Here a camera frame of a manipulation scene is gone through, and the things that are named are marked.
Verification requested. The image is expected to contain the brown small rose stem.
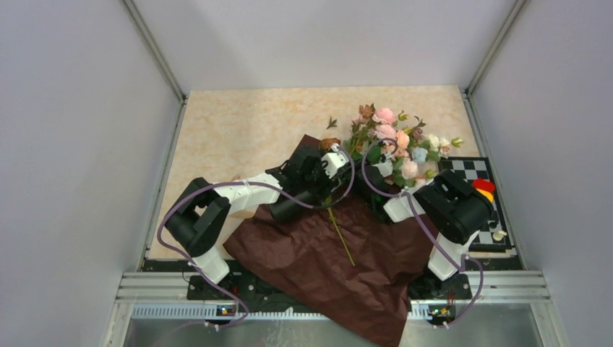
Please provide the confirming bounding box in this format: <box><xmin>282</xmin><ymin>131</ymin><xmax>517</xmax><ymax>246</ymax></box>
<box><xmin>319</xmin><ymin>137</ymin><xmax>356</xmax><ymax>267</ymax></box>

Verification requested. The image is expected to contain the black cylindrical vase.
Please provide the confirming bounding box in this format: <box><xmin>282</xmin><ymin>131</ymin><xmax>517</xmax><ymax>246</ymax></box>
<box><xmin>268</xmin><ymin>190</ymin><xmax>317</xmax><ymax>223</ymax></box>

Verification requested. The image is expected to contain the colourful artificial flower bunch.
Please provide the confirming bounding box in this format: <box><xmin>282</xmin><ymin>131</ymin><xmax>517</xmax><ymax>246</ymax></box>
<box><xmin>341</xmin><ymin>103</ymin><xmax>463</xmax><ymax>187</ymax></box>

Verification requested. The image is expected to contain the red paper bouquet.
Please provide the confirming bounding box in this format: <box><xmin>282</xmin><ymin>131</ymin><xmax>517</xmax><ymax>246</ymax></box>
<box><xmin>222</xmin><ymin>134</ymin><xmax>439</xmax><ymax>347</ymax></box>

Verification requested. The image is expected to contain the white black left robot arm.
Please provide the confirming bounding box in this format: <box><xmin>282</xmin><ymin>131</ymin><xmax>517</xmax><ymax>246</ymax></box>
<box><xmin>160</xmin><ymin>144</ymin><xmax>356</xmax><ymax>299</ymax></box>

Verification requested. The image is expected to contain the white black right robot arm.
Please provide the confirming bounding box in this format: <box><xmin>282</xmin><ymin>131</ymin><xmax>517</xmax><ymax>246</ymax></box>
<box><xmin>356</xmin><ymin>162</ymin><xmax>497</xmax><ymax>298</ymax></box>

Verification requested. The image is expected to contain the small fallen green leaf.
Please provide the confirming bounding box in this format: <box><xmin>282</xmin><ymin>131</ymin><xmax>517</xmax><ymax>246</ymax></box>
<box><xmin>326</xmin><ymin>116</ymin><xmax>338</xmax><ymax>129</ymax></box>

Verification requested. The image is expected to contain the black white checkerboard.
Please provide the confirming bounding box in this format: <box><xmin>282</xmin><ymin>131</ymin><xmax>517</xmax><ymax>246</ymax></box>
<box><xmin>437</xmin><ymin>156</ymin><xmax>514</xmax><ymax>254</ymax></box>

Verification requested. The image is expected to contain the red yellow toy block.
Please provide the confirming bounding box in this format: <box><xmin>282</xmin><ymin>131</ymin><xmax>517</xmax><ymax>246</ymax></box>
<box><xmin>471</xmin><ymin>179</ymin><xmax>495</xmax><ymax>202</ymax></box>

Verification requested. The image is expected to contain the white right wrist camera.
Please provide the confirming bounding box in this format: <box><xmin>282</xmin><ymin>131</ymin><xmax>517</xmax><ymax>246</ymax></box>
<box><xmin>374</xmin><ymin>153</ymin><xmax>397</xmax><ymax>179</ymax></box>

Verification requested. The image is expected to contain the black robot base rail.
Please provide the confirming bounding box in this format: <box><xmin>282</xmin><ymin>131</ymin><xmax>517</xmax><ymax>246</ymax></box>
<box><xmin>184</xmin><ymin>260</ymin><xmax>473</xmax><ymax>313</ymax></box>

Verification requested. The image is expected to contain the white toothed cable duct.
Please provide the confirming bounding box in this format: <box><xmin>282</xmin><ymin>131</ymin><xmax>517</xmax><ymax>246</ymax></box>
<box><xmin>132</xmin><ymin>303</ymin><xmax>451</xmax><ymax>321</ymax></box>

